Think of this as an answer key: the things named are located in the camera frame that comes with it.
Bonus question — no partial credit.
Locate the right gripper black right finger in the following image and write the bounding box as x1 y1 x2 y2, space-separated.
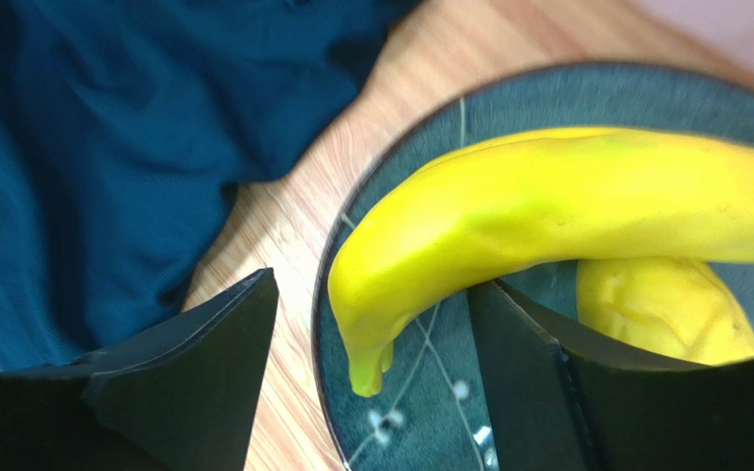
467 280 754 470

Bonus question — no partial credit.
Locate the yellow fake starfruit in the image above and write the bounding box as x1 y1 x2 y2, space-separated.
575 257 754 366

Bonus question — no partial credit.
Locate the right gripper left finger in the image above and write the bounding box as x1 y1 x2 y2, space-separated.
0 268 279 470

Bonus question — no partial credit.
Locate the yellow banana bunch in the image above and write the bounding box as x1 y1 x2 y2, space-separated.
327 127 754 397

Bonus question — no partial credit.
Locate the dark blue-grey ceramic plate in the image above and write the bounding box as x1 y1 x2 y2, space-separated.
313 62 754 470

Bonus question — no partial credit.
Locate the navy blue cloth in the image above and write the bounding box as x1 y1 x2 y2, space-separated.
0 1 414 371

